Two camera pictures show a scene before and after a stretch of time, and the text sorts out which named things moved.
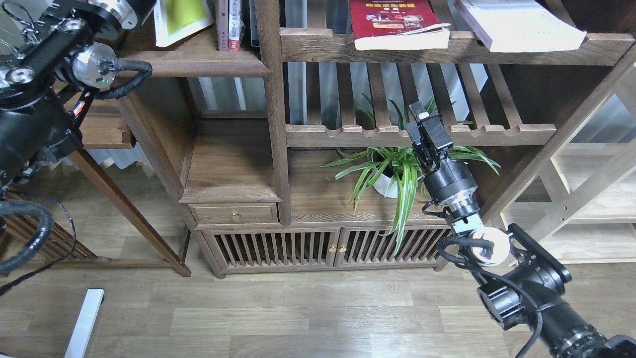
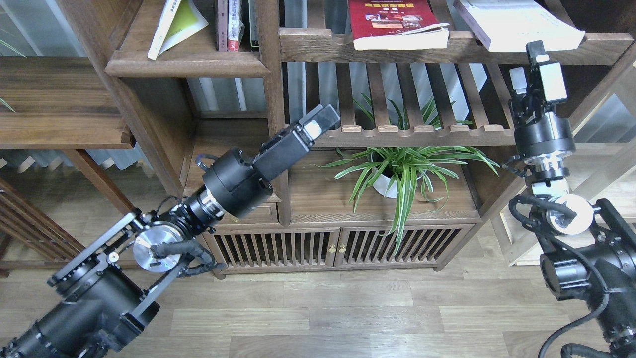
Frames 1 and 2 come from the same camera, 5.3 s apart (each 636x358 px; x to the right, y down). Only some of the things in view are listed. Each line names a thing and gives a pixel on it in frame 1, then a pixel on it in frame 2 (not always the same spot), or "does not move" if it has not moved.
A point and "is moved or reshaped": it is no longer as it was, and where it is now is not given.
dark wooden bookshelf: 282,125 does not move
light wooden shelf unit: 581,205 does not move
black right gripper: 448,182 → 543,138
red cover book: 397,25 does not move
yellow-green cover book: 174,19 is moved or reshaped
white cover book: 518,25 does not move
